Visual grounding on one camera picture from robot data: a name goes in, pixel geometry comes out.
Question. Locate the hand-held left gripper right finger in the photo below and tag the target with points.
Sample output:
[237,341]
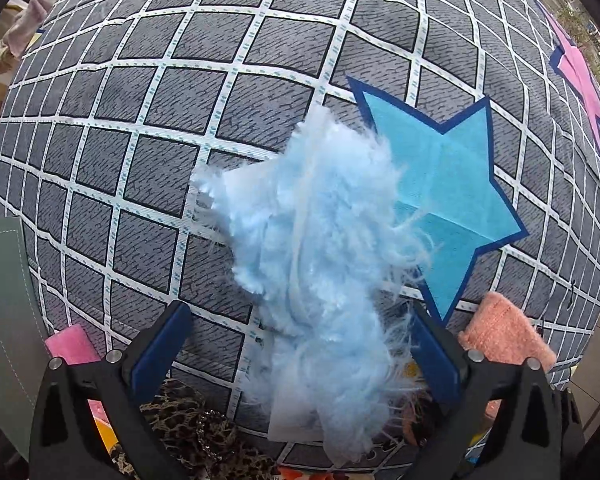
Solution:
[437,355]

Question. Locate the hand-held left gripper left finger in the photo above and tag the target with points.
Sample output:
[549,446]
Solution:
[162,345]

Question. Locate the large pink sponge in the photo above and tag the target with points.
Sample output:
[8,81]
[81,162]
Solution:
[72,345]

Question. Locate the leopard print scrunchie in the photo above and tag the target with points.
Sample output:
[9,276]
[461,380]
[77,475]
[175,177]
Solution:
[200,435]

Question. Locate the grey cardboard box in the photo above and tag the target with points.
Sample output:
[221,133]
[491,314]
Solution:
[5,335]

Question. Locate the light blue fluffy scrunchie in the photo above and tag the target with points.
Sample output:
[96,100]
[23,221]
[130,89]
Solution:
[310,240]

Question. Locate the grey checkered quilt with stars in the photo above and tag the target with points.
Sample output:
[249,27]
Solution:
[230,85]

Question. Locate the beige cloth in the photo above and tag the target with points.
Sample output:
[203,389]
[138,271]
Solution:
[2,57]

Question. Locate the pink cloth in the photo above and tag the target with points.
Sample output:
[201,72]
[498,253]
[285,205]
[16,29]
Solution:
[27,20]

